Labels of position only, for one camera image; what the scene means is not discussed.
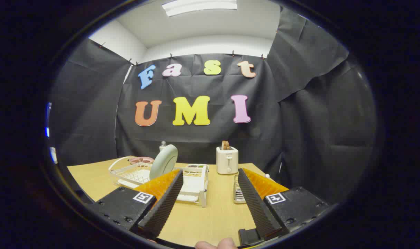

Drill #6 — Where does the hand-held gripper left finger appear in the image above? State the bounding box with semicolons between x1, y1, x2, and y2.
87;169;184;239

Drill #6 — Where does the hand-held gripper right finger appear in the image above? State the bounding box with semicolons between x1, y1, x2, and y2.
238;168;330;247

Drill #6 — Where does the metal wire basket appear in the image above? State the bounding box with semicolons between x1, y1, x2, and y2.
233;174;247;204

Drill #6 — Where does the white wire dish rack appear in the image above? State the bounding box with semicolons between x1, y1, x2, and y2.
108;156;210;208

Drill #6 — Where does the pale green plate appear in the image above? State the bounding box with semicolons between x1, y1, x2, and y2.
149;144;179;180

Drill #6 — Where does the pink dish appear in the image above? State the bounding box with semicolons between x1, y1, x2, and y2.
129;156;154;165

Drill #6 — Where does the cream white toaster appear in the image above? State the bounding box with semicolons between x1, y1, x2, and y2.
216;146;239;175

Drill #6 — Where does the black backdrop cloth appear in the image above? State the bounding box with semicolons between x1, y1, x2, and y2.
48;5;378;204

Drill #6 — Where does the white ceiling light panel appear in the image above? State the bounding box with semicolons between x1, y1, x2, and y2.
162;0;238;17

